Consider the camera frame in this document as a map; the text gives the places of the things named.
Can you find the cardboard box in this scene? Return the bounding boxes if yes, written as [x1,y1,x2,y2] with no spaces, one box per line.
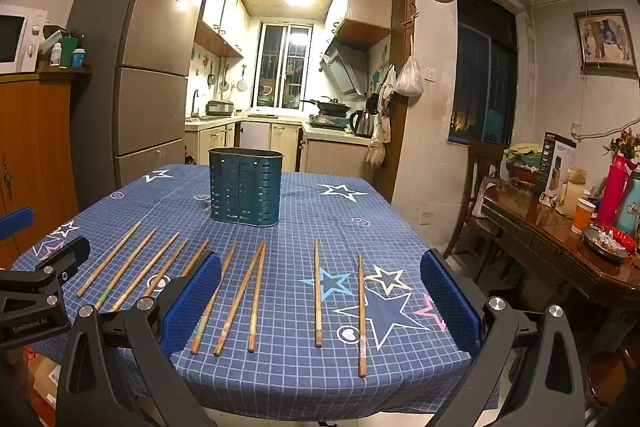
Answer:
[22,349,63,408]

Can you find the orange wooden cabinet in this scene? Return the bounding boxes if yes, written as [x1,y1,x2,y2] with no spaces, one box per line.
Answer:
[0,68,94,269]

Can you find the beige kitchen base cabinets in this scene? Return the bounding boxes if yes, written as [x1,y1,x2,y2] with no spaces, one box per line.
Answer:
[184,119,381,180]

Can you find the wooden stool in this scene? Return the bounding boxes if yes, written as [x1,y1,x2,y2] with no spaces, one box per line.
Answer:
[585,347,640,408]

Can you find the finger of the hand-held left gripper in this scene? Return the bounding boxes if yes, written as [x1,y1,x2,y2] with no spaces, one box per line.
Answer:
[0,207,36,244]
[37,235,92,285]

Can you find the steel range hood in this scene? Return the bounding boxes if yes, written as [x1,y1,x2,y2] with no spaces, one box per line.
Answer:
[319,43,371,98]

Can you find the blue perforated utensil holder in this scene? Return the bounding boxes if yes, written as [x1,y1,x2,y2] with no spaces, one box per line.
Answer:
[208,147,285,227]

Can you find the blue star print tablecloth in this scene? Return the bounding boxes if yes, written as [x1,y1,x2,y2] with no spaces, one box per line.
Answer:
[11,164,501,414]

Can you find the grey refrigerator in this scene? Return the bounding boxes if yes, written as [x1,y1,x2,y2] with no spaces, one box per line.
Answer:
[66,0,211,214]

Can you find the black product box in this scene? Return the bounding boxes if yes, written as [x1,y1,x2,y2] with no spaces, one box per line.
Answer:
[534,132,577,202]

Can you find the brown kitchen wall cabinet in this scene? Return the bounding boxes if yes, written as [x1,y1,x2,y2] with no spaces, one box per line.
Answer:
[322,0,393,52]

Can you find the metal dish with wrappers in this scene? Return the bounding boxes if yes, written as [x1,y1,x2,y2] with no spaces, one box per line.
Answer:
[581,224,631,264]

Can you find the white hanging plastic bag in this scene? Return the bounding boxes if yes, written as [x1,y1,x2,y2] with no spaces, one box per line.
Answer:
[394,36,425,98]

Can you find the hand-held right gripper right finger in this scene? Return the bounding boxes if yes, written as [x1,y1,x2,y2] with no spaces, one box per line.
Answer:
[420,249,586,427]

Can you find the barred kitchen window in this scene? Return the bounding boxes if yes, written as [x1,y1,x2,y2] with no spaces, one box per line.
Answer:
[255,22,313,110]

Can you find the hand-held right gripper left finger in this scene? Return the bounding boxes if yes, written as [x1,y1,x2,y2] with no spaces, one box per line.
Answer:
[56,251,223,427]

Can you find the black wok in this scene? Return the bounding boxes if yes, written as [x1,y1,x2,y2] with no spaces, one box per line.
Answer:
[299,97,352,116]

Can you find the hanging cloth bags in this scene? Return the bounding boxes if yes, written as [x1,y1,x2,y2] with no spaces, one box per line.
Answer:
[366,64,398,168]

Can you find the dark wooden chair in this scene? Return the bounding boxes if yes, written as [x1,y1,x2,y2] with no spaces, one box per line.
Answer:
[442,139,506,280]

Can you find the gas stove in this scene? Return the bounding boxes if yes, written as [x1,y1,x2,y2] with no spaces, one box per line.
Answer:
[306,114,351,131]

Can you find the dark room window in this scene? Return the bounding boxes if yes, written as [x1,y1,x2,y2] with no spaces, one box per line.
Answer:
[447,0,518,146]

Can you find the dried flower bouquet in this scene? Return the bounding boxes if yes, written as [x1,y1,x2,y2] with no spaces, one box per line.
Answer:
[602,127,640,162]

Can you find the teal thermos bottle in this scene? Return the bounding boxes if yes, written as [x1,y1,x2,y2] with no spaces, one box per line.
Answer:
[615,167,640,238]

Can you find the clear plastic jug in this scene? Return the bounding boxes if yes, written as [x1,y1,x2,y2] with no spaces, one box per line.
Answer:
[560,167,590,219]

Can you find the green plastic container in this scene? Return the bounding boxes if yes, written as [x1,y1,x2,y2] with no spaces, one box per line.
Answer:
[60,36,80,68]

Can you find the orange paper cup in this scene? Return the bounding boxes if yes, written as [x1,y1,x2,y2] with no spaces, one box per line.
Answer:
[571,199,597,236]

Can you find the pink thermos bottle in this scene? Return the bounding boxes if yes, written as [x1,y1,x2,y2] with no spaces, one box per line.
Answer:
[595,153,632,228]

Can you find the steel electric kettle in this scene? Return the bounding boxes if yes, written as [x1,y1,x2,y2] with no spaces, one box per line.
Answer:
[348,109,377,138]

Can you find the cream kitchen wall cabinets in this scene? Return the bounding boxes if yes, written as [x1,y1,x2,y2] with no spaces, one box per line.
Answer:
[192,0,249,59]

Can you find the dark wooden dining table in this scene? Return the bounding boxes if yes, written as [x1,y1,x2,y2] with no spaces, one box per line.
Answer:
[480,177,640,358]

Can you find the white microwave oven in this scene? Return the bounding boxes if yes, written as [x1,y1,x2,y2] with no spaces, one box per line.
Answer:
[0,4,49,75]

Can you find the row of wooden chopsticks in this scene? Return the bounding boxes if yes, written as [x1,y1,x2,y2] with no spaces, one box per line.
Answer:
[76,221,368,379]

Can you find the framed elephant picture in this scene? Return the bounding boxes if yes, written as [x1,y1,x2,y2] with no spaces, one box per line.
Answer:
[573,9,637,72]

